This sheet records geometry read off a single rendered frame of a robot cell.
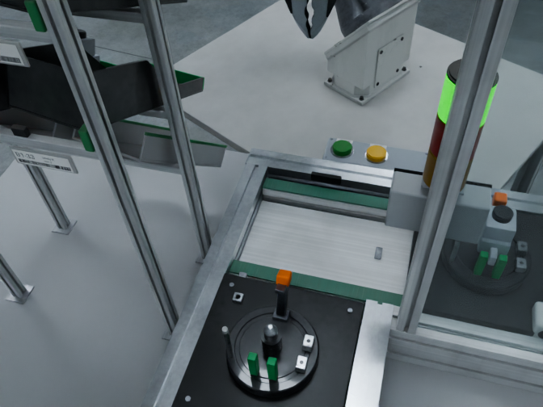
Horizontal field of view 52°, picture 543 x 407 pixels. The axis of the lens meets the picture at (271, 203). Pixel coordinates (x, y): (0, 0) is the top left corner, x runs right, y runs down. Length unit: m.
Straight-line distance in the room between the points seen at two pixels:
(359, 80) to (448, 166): 0.79
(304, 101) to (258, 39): 0.31
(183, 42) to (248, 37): 1.66
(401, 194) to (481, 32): 0.25
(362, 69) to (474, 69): 0.84
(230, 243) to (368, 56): 0.59
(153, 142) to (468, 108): 0.48
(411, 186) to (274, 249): 0.40
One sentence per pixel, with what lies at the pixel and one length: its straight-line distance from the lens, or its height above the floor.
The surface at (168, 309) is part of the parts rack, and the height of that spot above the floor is 0.96.
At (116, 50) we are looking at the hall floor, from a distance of 3.36.
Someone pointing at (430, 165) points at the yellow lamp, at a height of 1.29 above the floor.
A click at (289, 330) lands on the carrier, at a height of 0.99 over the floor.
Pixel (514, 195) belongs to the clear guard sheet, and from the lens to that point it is 0.67.
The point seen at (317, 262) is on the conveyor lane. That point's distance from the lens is 1.02.
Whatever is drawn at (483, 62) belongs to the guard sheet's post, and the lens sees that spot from 0.55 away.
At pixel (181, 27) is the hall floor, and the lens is 3.46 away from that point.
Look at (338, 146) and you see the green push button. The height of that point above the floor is 0.97.
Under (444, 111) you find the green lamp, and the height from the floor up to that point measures 1.38.
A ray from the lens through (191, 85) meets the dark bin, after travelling 0.91.
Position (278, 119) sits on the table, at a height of 0.86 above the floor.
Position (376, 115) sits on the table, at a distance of 1.40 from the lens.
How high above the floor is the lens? 1.75
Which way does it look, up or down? 49 degrees down
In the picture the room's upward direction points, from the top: 4 degrees counter-clockwise
